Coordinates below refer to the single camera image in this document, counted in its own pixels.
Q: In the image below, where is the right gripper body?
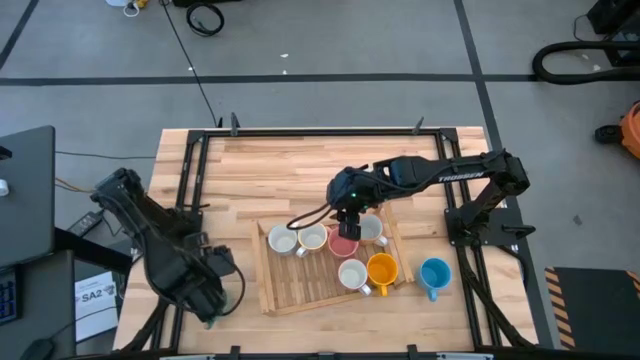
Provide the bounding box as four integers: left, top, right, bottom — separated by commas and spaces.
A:
325, 166, 389, 224

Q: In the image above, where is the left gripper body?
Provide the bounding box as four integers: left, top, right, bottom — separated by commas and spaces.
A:
162, 269, 229, 324

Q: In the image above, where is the orange patterned mug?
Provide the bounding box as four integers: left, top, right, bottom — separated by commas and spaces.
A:
357, 213, 390, 249

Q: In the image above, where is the pink mug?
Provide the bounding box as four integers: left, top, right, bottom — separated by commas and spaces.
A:
327, 227, 360, 260

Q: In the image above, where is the yellow dotted white mug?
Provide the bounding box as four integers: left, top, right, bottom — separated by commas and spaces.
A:
294, 222, 330, 259

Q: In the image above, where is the grey ikat pattern mug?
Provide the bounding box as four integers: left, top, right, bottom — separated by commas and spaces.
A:
337, 258, 374, 297

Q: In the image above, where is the yellow faceted mug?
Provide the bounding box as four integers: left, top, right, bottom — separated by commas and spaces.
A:
366, 252, 400, 297

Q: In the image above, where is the blue floral white mug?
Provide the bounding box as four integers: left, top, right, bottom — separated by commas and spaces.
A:
267, 223, 300, 258

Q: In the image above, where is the light blue faceted mug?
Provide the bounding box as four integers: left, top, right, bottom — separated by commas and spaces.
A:
417, 257, 453, 303

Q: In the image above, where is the white printed paper sheet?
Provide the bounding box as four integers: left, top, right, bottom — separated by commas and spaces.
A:
74, 271, 120, 344

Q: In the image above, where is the black power adapter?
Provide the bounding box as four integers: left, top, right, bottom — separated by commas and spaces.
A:
66, 210, 105, 237

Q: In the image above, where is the black desk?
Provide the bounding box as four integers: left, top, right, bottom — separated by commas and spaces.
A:
0, 249, 76, 360

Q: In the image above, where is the keyboard with blue keys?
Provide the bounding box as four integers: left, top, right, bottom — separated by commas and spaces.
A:
0, 278, 22, 327

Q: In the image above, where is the dark grey desk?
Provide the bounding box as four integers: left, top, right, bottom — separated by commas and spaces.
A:
0, 124, 56, 271

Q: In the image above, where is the black hazard striped mat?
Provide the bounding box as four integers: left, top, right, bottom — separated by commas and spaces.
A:
544, 266, 640, 351

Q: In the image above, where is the orange shop vacuum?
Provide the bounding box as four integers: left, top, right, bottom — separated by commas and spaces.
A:
594, 99, 640, 161

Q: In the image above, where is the white and yellow object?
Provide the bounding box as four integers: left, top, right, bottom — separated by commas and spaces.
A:
104, 0, 150, 19

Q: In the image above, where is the black equipment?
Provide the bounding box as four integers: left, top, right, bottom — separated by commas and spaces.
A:
574, 0, 640, 41

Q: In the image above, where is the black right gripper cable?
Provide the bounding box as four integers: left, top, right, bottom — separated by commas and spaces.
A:
286, 201, 335, 231

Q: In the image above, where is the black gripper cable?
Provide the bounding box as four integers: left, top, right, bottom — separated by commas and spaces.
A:
219, 249, 247, 317
286, 201, 335, 231

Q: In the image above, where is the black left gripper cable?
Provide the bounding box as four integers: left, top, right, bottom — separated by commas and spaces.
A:
219, 249, 247, 317

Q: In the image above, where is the black aluminium table frame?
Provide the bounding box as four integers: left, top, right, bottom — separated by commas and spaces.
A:
167, 127, 504, 360

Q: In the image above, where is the wooden slatted tray with handles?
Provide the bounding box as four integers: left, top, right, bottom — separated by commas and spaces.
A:
249, 202, 416, 317

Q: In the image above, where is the yellow wire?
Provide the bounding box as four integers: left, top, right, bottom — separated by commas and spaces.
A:
54, 177, 96, 195

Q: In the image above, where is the thin black cable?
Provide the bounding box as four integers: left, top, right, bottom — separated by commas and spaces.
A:
54, 149, 157, 162

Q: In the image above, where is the long black floor cable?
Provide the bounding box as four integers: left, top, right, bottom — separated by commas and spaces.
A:
158, 0, 224, 129

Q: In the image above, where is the coiled black cable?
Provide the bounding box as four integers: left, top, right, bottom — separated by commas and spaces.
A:
185, 1, 226, 38

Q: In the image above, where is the black vacuum hose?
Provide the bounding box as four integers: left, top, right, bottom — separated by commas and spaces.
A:
531, 39, 640, 85

